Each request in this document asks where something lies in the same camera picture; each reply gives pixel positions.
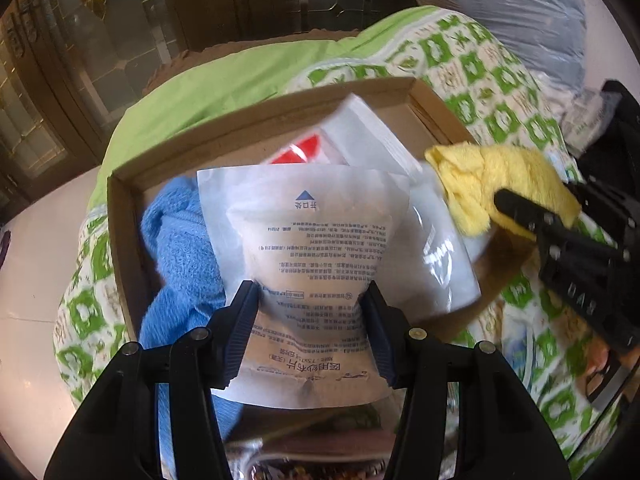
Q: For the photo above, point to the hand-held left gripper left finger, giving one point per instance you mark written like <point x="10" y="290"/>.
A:
<point x="240" y="330"/>

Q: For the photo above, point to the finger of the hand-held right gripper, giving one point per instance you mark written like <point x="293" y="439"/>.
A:
<point x="520" y="210"/>

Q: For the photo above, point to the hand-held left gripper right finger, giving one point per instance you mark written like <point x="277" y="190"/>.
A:
<point x="380" y="330"/>

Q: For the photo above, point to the yellow fluffy cloth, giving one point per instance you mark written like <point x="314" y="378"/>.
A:
<point x="500" y="170"/>

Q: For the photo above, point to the blue towel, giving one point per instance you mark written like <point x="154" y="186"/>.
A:
<point x="175" y="270"/>

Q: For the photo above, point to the clear plastic packet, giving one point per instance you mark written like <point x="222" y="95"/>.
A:
<point x="440" y="260"/>

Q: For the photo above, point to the printed white paper pouch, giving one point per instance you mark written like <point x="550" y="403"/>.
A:
<point x="310" y="240"/>

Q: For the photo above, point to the clear plastic tub of items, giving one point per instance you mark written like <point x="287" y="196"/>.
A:
<point x="310" y="472"/>

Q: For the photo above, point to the white translucent foam pack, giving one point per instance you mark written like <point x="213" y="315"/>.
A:
<point x="370" y="125"/>

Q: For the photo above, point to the white packet with red label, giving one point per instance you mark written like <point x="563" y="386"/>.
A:
<point x="300" y="152"/>

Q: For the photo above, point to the shallow cardboard box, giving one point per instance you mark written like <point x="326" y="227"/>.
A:
<point x="210" y="130"/>

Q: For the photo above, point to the person's right hand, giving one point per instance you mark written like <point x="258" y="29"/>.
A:
<point x="602" y="355"/>

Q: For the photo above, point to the green and white printed blanket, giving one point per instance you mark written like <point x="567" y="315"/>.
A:
<point x="505" y="120"/>

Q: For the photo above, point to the small green and white packet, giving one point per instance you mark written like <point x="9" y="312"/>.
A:
<point x="585" y="115"/>

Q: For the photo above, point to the black garment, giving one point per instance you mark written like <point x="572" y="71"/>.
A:
<point x="622" y="120"/>

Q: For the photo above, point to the grey plastic bag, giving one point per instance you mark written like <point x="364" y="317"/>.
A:
<point x="500" y="5"/>

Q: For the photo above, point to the plain green cloth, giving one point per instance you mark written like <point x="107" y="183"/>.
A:
<point x="240" y="85"/>

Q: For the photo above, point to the brown cloth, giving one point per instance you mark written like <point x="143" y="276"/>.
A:
<point x="210" y="57"/>

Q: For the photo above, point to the wooden glass panel doors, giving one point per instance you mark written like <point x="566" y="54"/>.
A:
<point x="125" y="35"/>

